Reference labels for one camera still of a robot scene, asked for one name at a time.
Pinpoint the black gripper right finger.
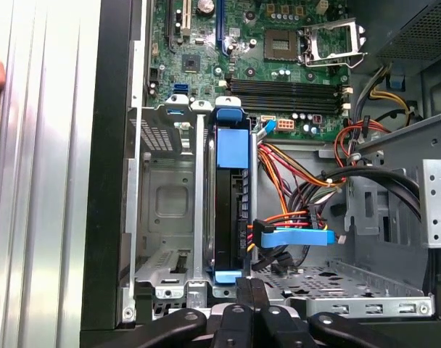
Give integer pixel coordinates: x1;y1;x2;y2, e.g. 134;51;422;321
250;277;401;348

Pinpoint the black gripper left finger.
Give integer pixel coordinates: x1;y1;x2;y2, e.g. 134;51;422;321
147;276;254;348

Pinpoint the hard disk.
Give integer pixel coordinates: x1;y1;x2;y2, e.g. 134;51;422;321
205;106;260;287

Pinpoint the grey metal disk bay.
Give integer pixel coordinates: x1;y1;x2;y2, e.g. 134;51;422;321
127;94;260;301

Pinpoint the grey metal optical drive cage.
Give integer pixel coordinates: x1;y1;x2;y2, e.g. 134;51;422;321
345;112;441;251

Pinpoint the black RAM slot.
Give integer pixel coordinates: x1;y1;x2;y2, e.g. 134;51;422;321
229;78;345;88
238;96;347;105
229;87;345;96
238;104;347;113

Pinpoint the black open PC case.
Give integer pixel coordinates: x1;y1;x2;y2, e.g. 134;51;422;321
78;0;441;348

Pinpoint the CPU socket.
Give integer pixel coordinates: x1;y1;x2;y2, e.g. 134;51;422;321
263;28;300;62

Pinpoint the green motherboard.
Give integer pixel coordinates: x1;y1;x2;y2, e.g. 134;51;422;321
144;0;352;144

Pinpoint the blue expansion slot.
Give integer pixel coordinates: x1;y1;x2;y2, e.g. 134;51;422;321
215;0;231;58

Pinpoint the metal socket cover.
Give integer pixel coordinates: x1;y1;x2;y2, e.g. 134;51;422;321
300;17;365;62

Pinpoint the black expansion slot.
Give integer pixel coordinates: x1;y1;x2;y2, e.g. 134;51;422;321
164;0;173;41

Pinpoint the white expansion slot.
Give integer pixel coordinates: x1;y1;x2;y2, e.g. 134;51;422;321
181;0;192;38

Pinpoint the grey Dell power supply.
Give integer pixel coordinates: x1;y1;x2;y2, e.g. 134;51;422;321
349;0;441;75

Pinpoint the thick black cable bundle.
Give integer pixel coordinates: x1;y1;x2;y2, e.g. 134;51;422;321
287;168;424;233

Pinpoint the red wire bundle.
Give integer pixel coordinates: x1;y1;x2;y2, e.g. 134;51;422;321
334;118;392;170

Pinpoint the yellow wire bundle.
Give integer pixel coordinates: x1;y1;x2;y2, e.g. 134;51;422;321
368;85;416;126

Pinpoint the wire locking lever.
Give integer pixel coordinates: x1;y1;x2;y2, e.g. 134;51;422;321
302;51;369;70

